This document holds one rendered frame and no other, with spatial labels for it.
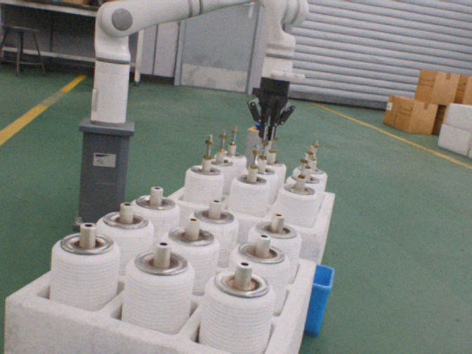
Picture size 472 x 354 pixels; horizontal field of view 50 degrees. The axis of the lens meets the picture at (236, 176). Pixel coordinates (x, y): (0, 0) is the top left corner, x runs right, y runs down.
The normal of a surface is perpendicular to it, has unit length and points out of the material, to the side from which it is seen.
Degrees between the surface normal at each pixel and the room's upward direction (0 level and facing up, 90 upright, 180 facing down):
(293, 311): 0
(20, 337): 90
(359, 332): 0
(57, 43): 90
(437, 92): 90
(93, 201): 90
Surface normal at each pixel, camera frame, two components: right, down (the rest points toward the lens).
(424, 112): 0.16, 0.27
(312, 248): -0.25, 0.21
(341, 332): 0.14, -0.96
